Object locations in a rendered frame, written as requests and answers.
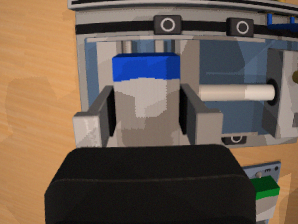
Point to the grey block with blue end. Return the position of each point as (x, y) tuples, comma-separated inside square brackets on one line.
[(146, 87)]

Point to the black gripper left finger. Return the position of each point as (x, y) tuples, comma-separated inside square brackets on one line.
[(93, 127)]

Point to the grey metal block with green end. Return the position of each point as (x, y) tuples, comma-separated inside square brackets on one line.
[(267, 191)]

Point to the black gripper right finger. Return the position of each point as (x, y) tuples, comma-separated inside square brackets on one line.
[(201, 124)]

